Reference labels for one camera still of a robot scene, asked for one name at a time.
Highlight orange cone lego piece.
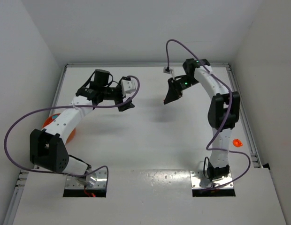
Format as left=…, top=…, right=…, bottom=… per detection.
left=232, top=139, right=243, bottom=148

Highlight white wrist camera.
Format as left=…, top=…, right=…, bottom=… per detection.
left=163, top=67, right=175, bottom=79
left=120, top=76, right=136, bottom=97

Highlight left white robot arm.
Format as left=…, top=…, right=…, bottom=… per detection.
left=30, top=69, right=140, bottom=176

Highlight black base cable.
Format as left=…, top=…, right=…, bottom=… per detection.
left=203, top=156, right=211, bottom=179

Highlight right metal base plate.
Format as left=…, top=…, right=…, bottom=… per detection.
left=190, top=171, right=234, bottom=189

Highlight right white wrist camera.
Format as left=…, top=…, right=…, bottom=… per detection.
left=163, top=67, right=175, bottom=79

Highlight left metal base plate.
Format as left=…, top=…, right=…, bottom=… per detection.
left=65, top=170, right=107, bottom=190

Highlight orange divided container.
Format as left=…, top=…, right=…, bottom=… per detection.
left=42, top=113, right=76, bottom=144

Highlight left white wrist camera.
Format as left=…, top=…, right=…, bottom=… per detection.
left=120, top=76, right=136, bottom=97

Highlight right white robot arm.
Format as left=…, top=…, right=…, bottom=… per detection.
left=163, top=59, right=240, bottom=181

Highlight metal base plate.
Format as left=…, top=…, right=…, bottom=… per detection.
left=65, top=170, right=107, bottom=190
left=190, top=171, right=234, bottom=189

